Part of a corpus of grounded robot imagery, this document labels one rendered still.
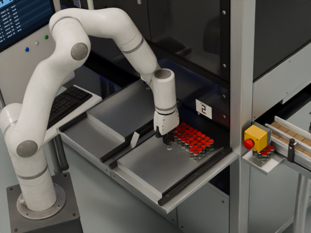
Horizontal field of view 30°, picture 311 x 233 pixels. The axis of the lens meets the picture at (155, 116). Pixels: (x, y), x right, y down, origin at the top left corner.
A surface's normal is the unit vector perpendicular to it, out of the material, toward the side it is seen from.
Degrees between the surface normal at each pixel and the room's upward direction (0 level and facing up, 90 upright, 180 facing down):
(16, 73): 90
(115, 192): 0
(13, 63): 90
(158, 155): 0
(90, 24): 91
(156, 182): 0
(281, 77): 90
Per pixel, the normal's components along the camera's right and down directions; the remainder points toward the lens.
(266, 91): 0.69, 0.42
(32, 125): 0.44, 0.10
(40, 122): 0.72, 0.22
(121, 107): -0.08, -0.76
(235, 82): -0.73, 0.48
